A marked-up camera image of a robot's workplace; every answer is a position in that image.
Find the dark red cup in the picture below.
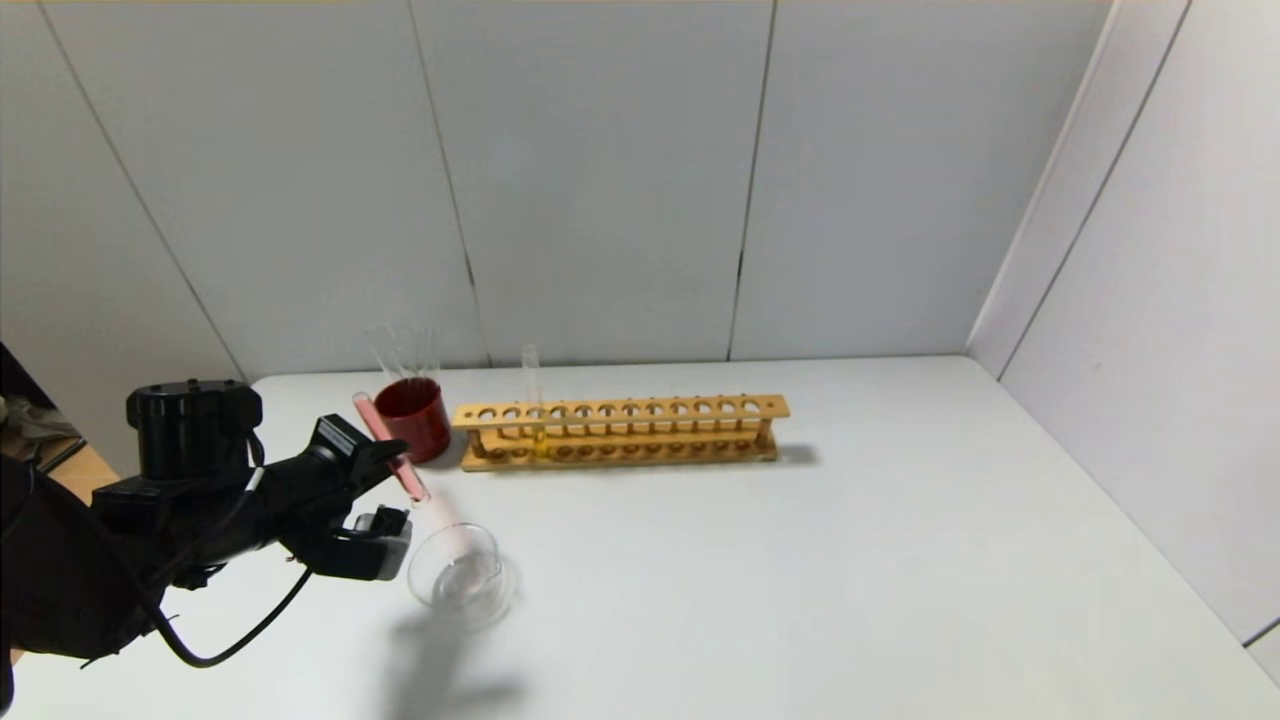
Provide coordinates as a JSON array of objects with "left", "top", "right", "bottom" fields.
[{"left": 374, "top": 377, "right": 453, "bottom": 466}]

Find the test tube with red pigment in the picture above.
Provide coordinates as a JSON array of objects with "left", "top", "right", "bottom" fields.
[{"left": 351, "top": 391, "right": 473, "bottom": 561}]

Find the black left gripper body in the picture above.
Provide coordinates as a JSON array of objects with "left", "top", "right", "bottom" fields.
[{"left": 253, "top": 413, "right": 379, "bottom": 547}]

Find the wooden test tube rack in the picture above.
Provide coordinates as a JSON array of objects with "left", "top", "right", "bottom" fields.
[{"left": 452, "top": 394, "right": 791, "bottom": 473}]

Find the clear glass beaker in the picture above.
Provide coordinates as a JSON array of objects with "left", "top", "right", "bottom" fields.
[{"left": 407, "top": 522, "right": 521, "bottom": 633}]

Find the test tube with yellow pigment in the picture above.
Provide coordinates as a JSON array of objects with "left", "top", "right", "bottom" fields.
[{"left": 518, "top": 345, "right": 550, "bottom": 459}]

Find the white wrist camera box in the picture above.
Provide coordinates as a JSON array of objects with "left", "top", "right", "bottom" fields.
[{"left": 340, "top": 505, "right": 414, "bottom": 581}]

